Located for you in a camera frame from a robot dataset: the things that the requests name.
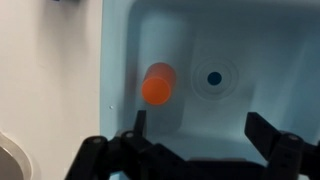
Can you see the light blue toy sink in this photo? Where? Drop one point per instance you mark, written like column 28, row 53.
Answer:
column 273, row 50

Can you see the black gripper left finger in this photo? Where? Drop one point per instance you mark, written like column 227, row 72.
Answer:
column 90, row 156

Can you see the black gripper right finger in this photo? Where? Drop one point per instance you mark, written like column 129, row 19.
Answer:
column 283, row 146

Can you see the small orange measuring cup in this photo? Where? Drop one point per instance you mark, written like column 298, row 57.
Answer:
column 156, row 88

